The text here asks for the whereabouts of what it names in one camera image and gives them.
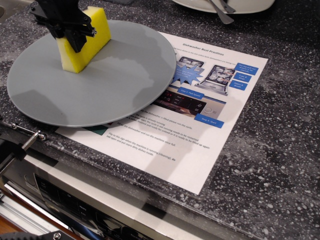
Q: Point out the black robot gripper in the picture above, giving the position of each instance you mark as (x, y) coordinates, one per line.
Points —
(63, 18)

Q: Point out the yellow sponge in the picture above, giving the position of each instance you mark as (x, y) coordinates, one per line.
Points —
(76, 62)

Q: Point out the grey round plate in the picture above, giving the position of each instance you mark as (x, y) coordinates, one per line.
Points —
(132, 70)

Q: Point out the black metal clamp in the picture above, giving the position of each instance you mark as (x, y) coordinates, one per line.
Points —
(10, 152)

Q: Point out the laminated dishwasher instruction sheet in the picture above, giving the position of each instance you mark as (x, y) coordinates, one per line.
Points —
(179, 137)

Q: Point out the metal spoon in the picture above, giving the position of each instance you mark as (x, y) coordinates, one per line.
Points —
(223, 17)

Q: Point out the stainless steel dishwasher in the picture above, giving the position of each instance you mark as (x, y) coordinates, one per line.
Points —
(97, 205)

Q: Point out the aluminium extrusion rail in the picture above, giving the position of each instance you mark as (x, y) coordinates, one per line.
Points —
(25, 219)

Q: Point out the black bracket with screw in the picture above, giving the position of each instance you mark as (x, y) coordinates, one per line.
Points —
(56, 235)

